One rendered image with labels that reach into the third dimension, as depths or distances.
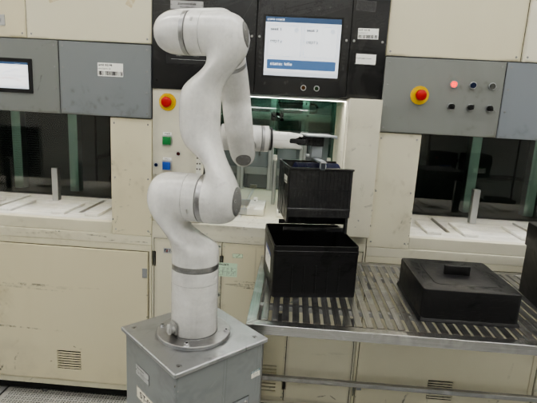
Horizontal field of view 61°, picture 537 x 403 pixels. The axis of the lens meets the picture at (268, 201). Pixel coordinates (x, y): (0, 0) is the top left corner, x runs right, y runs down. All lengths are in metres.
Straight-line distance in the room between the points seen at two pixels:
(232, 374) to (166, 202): 0.46
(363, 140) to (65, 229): 1.28
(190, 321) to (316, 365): 1.01
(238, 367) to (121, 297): 0.97
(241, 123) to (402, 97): 0.71
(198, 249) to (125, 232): 0.89
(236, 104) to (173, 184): 0.37
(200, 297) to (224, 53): 0.58
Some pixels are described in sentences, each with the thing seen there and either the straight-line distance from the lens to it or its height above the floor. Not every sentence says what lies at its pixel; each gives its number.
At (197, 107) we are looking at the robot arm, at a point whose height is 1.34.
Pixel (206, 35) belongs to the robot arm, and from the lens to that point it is 1.09.
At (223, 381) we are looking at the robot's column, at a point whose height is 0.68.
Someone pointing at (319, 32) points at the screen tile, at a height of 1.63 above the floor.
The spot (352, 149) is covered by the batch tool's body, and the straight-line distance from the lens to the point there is 1.75.
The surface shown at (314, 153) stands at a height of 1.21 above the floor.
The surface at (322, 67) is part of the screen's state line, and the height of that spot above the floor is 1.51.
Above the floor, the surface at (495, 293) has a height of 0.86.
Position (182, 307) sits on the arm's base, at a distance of 1.18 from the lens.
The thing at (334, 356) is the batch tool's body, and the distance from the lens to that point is 2.07.
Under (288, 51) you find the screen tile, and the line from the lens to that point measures 1.79.
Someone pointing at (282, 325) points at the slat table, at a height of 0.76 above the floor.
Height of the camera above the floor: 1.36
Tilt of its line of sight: 12 degrees down
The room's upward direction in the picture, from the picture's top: 3 degrees clockwise
